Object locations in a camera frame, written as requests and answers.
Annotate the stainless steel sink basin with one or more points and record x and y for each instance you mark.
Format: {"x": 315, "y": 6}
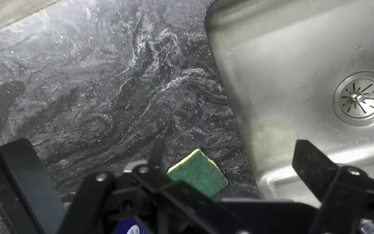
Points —
{"x": 282, "y": 65}

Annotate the round sink drain strainer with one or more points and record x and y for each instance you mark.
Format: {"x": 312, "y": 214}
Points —
{"x": 363, "y": 99}

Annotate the green yellow sponge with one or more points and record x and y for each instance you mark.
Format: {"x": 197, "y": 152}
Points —
{"x": 198, "y": 173}

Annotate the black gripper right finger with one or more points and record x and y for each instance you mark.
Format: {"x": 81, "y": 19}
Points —
{"x": 347, "y": 199}

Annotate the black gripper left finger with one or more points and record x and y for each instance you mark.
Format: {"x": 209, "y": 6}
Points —
{"x": 110, "y": 199}

